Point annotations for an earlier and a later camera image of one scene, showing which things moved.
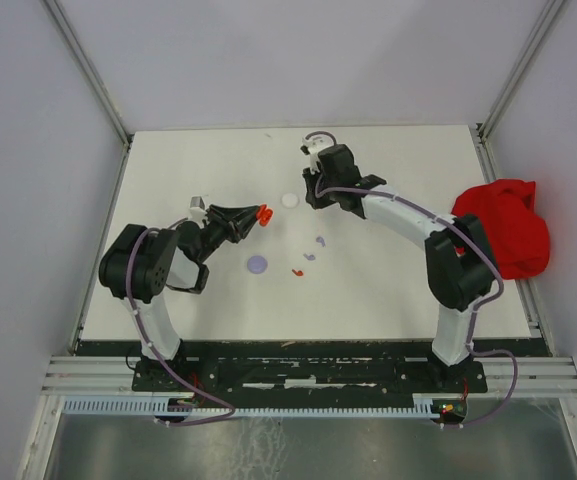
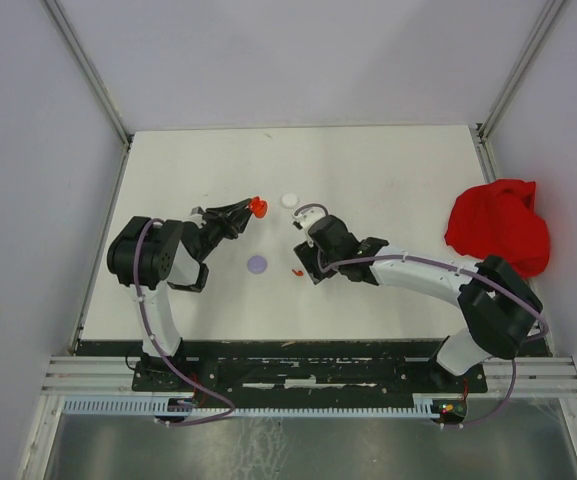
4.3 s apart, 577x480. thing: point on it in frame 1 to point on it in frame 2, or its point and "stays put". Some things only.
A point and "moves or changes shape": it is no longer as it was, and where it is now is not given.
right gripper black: [311, 196] to [306, 252]
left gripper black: [236, 221] stays put
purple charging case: [257, 264] stays put
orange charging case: [264, 214] moves or changes shape
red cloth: [519, 236] stays put
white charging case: [289, 200] stays put
